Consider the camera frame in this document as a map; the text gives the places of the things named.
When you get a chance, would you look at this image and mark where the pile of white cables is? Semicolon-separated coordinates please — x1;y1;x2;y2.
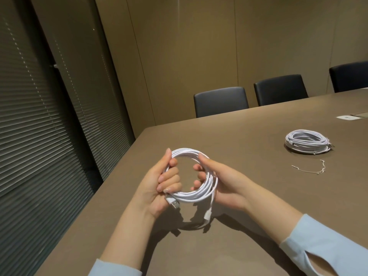
162;148;219;222

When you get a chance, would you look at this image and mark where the bunch of white twist ties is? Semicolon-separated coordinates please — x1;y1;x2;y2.
291;159;327;176

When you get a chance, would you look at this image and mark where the white cable bundle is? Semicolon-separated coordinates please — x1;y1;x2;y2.
285;129;330;148

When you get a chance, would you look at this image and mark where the person's right hand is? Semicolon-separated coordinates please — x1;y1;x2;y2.
189;153;253;212

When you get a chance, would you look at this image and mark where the brown table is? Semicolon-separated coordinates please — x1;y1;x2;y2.
34;88;368;276

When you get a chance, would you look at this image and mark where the person's left hand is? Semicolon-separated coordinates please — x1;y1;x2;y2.
135;148;183;220

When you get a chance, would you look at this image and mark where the white table socket panel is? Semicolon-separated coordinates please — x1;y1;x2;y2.
336;112;368;121

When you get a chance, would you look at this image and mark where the person's right forearm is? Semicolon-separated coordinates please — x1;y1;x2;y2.
243;185;368;276

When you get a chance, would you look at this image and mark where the glass partition with grey blinds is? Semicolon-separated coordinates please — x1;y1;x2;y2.
0;0;136;276

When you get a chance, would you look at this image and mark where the person's left forearm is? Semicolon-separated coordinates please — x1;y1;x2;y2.
87;204;158;276

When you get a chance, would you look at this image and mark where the dark meeting chair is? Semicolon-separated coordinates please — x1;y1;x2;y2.
193;86;250;118
329;61;368;93
253;74;309;107

